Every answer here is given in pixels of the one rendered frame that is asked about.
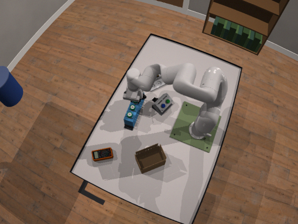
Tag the brown cardboard box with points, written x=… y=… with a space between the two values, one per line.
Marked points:
x=150 y=158

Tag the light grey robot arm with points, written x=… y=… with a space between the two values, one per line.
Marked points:
x=213 y=90

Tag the orange digital multimeter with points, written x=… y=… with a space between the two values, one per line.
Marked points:
x=102 y=154

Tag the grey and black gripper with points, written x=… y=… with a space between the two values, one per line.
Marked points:
x=140 y=93

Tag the grey panel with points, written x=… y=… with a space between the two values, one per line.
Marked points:
x=158 y=83

